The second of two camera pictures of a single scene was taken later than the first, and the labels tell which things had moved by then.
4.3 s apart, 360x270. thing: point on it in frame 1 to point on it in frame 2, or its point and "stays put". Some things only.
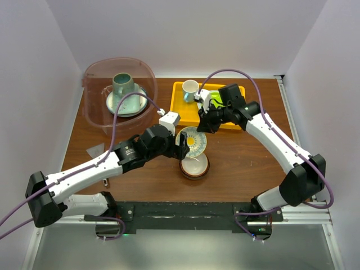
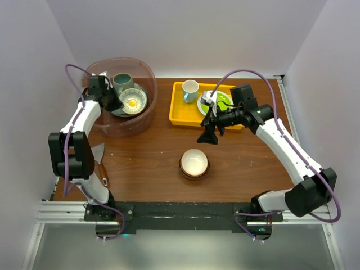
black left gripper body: x=172 y=150 to x=106 y=91
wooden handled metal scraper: x=95 y=151 stays put
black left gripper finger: x=183 y=139 to x=111 y=101
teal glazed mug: x=123 y=83 stays put
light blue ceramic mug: x=189 y=88 stays put
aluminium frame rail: x=316 y=212 stays put
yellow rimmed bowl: x=196 y=140 to x=134 y=100
